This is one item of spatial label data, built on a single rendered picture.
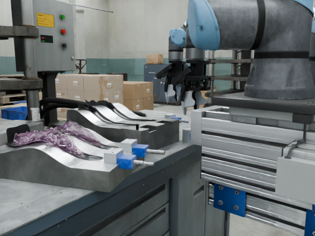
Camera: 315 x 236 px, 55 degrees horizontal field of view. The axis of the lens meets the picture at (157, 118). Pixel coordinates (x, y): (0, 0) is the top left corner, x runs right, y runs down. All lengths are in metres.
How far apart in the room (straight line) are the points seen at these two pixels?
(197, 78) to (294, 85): 0.50
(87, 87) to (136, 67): 4.60
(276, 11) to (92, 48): 9.37
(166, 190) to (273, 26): 0.76
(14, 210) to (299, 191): 0.57
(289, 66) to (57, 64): 1.42
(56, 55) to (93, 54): 8.13
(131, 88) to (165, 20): 3.69
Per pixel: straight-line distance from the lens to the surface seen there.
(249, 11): 0.67
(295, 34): 0.70
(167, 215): 1.26
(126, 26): 9.92
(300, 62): 0.71
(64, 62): 1.89
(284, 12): 0.70
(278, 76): 0.68
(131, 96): 5.79
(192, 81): 1.15
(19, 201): 0.78
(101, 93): 5.00
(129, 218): 1.05
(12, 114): 5.01
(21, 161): 0.88
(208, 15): 0.65
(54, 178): 0.84
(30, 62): 1.61
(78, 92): 5.34
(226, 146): 0.75
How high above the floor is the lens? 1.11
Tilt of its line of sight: 10 degrees down
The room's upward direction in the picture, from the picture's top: straight up
